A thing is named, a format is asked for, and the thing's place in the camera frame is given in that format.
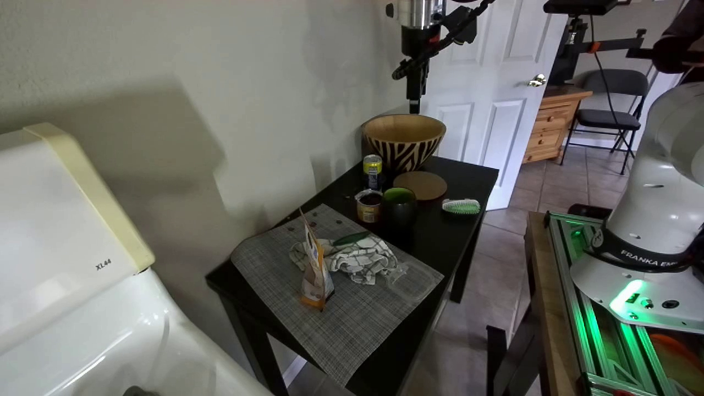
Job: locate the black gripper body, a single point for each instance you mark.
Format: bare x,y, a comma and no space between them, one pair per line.
421,40

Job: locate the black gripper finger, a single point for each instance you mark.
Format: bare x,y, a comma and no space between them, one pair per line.
404,71
417,95

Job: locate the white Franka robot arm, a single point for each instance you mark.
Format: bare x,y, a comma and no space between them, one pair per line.
661,205

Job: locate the wooden bowl with zebra pattern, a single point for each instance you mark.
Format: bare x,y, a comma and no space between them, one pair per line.
404,144

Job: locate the black mug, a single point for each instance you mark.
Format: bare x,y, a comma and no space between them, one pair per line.
399,220

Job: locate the white panel door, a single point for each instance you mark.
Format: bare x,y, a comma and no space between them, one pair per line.
492,88

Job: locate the round wooden coaster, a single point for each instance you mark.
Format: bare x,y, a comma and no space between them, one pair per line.
421,186

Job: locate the green sponge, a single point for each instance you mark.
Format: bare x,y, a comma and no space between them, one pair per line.
461,208

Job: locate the wooden dresser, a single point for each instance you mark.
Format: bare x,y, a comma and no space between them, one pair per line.
553,124

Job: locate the black table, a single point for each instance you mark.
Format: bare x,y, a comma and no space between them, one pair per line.
447,234

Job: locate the crumpled grey cloth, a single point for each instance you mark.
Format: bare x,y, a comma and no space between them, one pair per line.
367,260

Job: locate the black folding chair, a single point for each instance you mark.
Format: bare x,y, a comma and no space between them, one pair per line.
609,118

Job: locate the gray woven placemat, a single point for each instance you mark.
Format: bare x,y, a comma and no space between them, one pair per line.
354,316

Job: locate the wooden robot workbench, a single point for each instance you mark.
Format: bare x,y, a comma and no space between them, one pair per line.
543,316

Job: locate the white stove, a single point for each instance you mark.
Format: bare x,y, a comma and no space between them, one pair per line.
68,293

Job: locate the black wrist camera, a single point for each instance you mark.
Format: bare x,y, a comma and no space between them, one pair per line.
465,19

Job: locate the black camera tripod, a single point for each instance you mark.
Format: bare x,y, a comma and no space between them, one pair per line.
579,36

